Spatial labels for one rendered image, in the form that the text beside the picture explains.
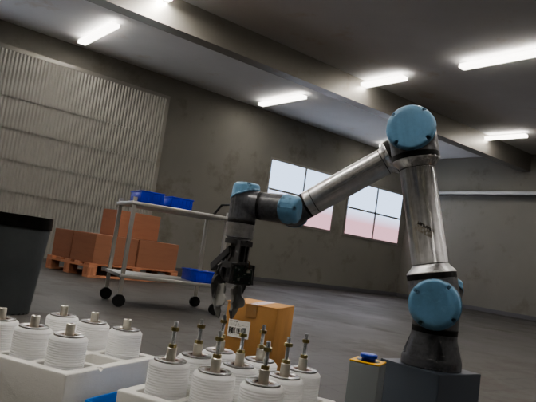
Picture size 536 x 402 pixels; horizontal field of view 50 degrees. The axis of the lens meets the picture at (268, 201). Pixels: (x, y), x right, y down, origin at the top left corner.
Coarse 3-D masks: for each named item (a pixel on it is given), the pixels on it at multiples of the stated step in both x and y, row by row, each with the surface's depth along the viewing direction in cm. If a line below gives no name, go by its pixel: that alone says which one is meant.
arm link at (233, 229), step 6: (228, 222) 154; (234, 222) 153; (228, 228) 154; (234, 228) 153; (240, 228) 152; (246, 228) 153; (252, 228) 154; (228, 234) 153; (234, 234) 152; (240, 234) 152; (246, 234) 153; (252, 234) 155; (246, 240) 154
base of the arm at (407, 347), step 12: (420, 336) 146; (432, 336) 144; (444, 336) 144; (456, 336) 146; (408, 348) 147; (420, 348) 144; (432, 348) 143; (444, 348) 143; (456, 348) 145; (408, 360) 146; (420, 360) 143; (432, 360) 142; (444, 360) 142; (456, 360) 144; (456, 372) 143
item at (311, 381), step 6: (294, 372) 141; (300, 372) 141; (306, 378) 140; (312, 378) 140; (318, 378) 142; (306, 384) 140; (312, 384) 140; (318, 384) 142; (306, 390) 140; (312, 390) 140; (318, 390) 144; (306, 396) 140; (312, 396) 140
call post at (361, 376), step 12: (348, 372) 132; (360, 372) 131; (372, 372) 130; (384, 372) 135; (348, 384) 132; (360, 384) 131; (372, 384) 129; (348, 396) 131; (360, 396) 130; (372, 396) 129
